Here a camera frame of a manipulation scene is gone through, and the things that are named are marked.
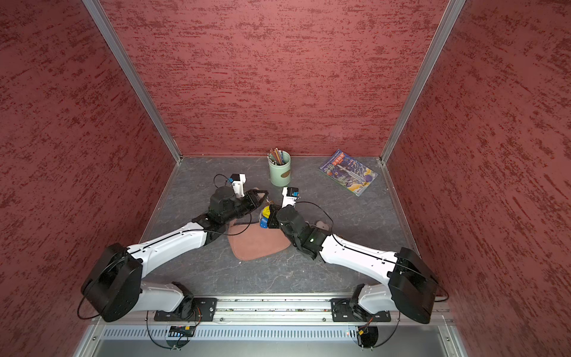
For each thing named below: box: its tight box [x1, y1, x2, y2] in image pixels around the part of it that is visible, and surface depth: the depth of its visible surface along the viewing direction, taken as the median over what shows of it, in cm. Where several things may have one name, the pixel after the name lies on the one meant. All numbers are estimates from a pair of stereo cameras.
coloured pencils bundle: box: [266, 147, 286, 166], surface depth 105 cm
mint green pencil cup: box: [267, 148, 291, 188], surface depth 105 cm
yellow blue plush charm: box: [259, 205, 271, 229], surface depth 81 cm
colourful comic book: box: [318, 148, 379, 198], surface depth 116 cm
